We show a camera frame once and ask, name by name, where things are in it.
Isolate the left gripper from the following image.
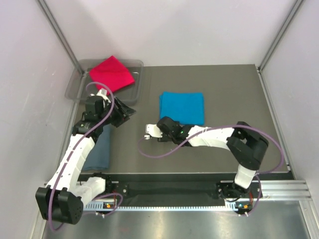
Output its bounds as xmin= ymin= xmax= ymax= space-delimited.
xmin=98 ymin=96 xmax=136 ymax=127

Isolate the bright blue t-shirt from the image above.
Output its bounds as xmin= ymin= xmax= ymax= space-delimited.
xmin=159 ymin=92 xmax=204 ymax=125

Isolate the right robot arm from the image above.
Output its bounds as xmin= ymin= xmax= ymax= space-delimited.
xmin=146 ymin=117 xmax=269 ymax=199

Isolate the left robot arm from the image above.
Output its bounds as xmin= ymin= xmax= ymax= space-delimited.
xmin=35 ymin=93 xmax=136 ymax=225

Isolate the folded red t-shirt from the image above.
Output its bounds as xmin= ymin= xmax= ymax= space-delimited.
xmin=89 ymin=56 xmax=135 ymax=93

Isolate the clear grey plastic bin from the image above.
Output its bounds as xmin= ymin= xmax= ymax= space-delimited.
xmin=65 ymin=59 xmax=144 ymax=106

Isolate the folded dark blue t-shirt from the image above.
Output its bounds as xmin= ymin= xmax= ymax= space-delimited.
xmin=82 ymin=125 xmax=111 ymax=171

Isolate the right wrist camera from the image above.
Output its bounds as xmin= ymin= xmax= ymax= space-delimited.
xmin=144 ymin=124 xmax=162 ymax=140

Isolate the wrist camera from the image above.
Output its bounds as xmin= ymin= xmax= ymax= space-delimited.
xmin=144 ymin=124 xmax=162 ymax=140
xmin=90 ymin=89 xmax=111 ymax=103

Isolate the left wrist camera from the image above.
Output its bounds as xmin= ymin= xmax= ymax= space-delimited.
xmin=90 ymin=89 xmax=111 ymax=103

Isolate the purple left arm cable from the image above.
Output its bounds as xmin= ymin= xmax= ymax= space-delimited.
xmin=48 ymin=82 xmax=124 ymax=232

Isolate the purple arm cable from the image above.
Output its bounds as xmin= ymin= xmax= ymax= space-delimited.
xmin=48 ymin=82 xmax=124 ymax=232
xmin=138 ymin=124 xmax=285 ymax=215

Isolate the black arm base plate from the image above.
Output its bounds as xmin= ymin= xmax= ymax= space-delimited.
xmin=105 ymin=181 xmax=261 ymax=199

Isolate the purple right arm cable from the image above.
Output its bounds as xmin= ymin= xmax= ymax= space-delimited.
xmin=138 ymin=124 xmax=285 ymax=215

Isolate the left corner aluminium post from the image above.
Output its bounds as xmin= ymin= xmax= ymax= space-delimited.
xmin=36 ymin=0 xmax=84 ymax=75

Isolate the corner aluminium post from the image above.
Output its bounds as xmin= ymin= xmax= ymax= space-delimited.
xmin=36 ymin=0 xmax=84 ymax=75
xmin=257 ymin=0 xmax=305 ymax=74

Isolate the slotted cable duct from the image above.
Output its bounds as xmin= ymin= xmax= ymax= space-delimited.
xmin=83 ymin=201 xmax=251 ymax=212

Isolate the aluminium rail frame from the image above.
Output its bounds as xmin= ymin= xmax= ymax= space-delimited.
xmin=39 ymin=181 xmax=312 ymax=202

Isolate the right corner aluminium post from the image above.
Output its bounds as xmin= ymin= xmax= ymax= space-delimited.
xmin=257 ymin=0 xmax=305 ymax=74

